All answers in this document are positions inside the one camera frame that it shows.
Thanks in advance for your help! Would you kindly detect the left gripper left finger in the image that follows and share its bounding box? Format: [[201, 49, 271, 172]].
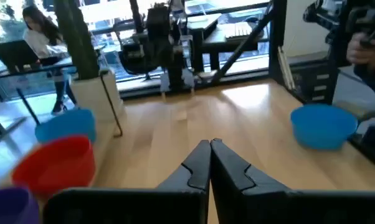
[[43, 139, 212, 224]]

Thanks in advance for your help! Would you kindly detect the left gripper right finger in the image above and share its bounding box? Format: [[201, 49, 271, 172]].
[[211, 138, 375, 224]]

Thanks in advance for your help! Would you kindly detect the blue plastic mini bowl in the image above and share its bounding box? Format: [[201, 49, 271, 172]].
[[34, 108, 97, 144], [290, 103, 359, 151]]

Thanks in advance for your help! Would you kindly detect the red plastic mini bowl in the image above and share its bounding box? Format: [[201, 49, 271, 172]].
[[11, 135, 97, 197]]

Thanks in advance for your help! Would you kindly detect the purple plastic mini bowl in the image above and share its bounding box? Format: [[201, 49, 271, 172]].
[[0, 185, 41, 224]]

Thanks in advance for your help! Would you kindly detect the white hexagonal plant pot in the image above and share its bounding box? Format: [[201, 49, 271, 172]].
[[69, 68, 125, 122]]

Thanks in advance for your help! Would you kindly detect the grey padded armrest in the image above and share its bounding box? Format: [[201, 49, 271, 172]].
[[335, 101, 375, 122]]

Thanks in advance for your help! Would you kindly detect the black control box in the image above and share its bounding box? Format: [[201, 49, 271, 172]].
[[288, 55, 338, 105]]

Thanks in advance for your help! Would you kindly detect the black bag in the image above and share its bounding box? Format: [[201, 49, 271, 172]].
[[118, 39, 159, 77]]

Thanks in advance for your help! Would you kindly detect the person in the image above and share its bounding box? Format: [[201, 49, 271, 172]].
[[345, 30, 375, 105], [21, 4, 79, 114]]

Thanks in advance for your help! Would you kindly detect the green cactus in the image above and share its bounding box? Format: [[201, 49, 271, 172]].
[[53, 0, 100, 81]]

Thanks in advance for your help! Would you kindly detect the white keyboard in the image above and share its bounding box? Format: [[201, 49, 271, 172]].
[[220, 21, 254, 40]]

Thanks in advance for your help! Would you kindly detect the black laptop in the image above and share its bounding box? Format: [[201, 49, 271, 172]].
[[0, 39, 40, 74]]

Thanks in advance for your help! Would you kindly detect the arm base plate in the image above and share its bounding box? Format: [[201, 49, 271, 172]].
[[159, 70, 196, 94]]

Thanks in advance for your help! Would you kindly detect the black metal rig frame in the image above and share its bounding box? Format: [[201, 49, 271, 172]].
[[115, 0, 375, 175]]

